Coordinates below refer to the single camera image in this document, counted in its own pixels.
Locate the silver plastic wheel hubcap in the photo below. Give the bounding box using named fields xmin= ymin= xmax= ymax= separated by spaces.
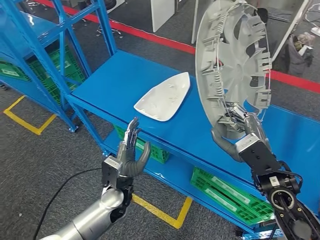
xmin=195 ymin=0 xmax=272 ymax=140

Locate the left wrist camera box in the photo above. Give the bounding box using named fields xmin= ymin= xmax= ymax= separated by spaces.
xmin=101 ymin=155 xmax=123 ymax=190

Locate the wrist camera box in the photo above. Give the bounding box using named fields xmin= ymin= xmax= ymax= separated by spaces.
xmin=235 ymin=133 xmax=282 ymax=173
xmin=101 ymin=155 xmax=123 ymax=190

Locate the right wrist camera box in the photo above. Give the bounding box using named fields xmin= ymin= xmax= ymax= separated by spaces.
xmin=235 ymin=133 xmax=282 ymax=173

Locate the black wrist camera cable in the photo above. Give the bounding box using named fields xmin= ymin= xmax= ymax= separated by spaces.
xmin=32 ymin=167 xmax=103 ymax=240

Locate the blue steel shelf rack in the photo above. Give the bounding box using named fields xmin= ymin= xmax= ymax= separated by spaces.
xmin=0 ymin=9 xmax=75 ymax=110
xmin=0 ymin=0 xmax=320 ymax=240

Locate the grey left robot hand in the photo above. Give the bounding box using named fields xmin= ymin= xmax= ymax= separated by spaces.
xmin=116 ymin=116 xmax=152 ymax=178

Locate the yellow floor tape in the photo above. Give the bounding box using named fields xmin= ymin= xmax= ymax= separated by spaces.
xmin=131 ymin=193 xmax=193 ymax=230

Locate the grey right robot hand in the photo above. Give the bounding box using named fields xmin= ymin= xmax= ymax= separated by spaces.
xmin=211 ymin=102 xmax=272 ymax=163

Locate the white desk panel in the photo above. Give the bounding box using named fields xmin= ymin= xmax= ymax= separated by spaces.
xmin=271 ymin=0 xmax=313 ymax=64
xmin=150 ymin=0 xmax=176 ymax=33
xmin=191 ymin=0 xmax=201 ymax=45

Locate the grey bag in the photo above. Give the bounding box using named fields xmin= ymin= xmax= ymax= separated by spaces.
xmin=285 ymin=32 xmax=315 ymax=78

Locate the white plastic mirror cover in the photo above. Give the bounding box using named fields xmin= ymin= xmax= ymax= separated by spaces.
xmin=134 ymin=71 xmax=191 ymax=122

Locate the red floor tape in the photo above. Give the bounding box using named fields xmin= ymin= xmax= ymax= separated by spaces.
xmin=37 ymin=0 xmax=320 ymax=95

